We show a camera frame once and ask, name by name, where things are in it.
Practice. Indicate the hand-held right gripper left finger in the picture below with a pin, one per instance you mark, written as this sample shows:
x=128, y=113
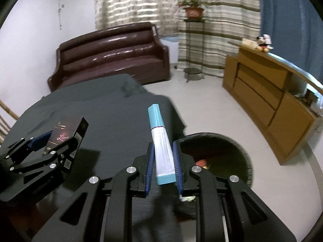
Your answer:
x=149, y=171

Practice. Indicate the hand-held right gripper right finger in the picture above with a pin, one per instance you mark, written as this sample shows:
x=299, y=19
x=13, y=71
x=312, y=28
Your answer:
x=178, y=171

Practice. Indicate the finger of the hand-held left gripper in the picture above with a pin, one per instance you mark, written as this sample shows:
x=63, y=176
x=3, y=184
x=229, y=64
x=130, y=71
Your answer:
x=37, y=141
x=58, y=160

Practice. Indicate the red plastic bag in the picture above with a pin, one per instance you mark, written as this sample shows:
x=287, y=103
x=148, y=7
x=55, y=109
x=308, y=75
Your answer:
x=201, y=162

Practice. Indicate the black cardboard box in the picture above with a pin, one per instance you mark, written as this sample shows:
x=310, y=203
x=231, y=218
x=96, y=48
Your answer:
x=63, y=133

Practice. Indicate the trash bin with black bag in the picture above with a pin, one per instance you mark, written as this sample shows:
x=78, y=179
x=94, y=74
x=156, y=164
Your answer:
x=222, y=153

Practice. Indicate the wooden chair back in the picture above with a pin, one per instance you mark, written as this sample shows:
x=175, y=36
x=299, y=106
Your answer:
x=8, y=109

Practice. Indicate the black metal plant stand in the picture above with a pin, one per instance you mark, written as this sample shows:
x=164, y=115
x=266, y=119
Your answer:
x=193, y=71

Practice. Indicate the brown leather sofa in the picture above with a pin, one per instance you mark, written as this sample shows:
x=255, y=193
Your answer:
x=108, y=55

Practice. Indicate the wooden cabinet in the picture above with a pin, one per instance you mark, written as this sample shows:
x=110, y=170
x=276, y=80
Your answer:
x=290, y=131

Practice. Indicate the white tissue box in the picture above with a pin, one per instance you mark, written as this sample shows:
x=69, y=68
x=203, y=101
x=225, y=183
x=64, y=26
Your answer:
x=248, y=43

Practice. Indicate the striped curtain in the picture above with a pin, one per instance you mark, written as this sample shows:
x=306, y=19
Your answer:
x=227, y=30

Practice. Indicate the small dark box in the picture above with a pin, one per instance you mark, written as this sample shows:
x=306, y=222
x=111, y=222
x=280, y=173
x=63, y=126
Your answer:
x=311, y=97

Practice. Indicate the mouse plush toy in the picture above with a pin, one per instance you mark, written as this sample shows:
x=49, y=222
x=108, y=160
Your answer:
x=262, y=44

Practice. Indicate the white router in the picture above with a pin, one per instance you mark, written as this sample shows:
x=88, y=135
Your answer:
x=318, y=109

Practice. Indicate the potted plant in brown pot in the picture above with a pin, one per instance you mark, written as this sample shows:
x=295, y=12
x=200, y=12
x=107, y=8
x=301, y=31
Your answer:
x=193, y=13

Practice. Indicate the beige patterned curtain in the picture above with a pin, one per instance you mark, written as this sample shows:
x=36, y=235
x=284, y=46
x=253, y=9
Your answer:
x=136, y=5

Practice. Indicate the blue curtain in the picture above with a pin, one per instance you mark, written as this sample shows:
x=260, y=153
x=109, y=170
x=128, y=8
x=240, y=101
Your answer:
x=285, y=25

